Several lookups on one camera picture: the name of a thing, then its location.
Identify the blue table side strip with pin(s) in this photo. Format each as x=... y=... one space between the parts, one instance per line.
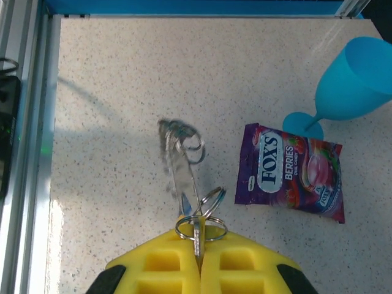
x=183 y=7

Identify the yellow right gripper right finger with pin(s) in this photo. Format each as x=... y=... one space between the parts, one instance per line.
x=211 y=275

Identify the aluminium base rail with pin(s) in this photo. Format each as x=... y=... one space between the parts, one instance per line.
x=33 y=153

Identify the cyan plastic goblet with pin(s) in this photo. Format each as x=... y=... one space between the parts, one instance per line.
x=352 y=88

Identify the purple candy bag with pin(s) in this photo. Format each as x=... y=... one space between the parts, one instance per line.
x=275 y=165

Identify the aluminium frame post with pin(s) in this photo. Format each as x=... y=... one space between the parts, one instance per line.
x=349 y=7

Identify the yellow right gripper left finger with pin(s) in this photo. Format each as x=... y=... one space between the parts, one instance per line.
x=183 y=275

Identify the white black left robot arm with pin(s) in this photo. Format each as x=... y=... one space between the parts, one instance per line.
x=9 y=153

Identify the large steel split keyring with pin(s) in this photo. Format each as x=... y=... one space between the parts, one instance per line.
x=178 y=229

